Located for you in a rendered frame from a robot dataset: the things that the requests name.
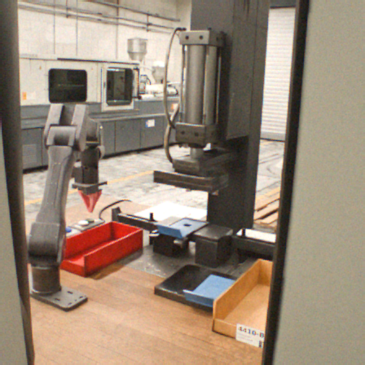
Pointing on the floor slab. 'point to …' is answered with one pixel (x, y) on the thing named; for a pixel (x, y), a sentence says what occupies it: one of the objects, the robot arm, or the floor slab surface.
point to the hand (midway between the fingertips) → (90, 209)
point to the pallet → (266, 212)
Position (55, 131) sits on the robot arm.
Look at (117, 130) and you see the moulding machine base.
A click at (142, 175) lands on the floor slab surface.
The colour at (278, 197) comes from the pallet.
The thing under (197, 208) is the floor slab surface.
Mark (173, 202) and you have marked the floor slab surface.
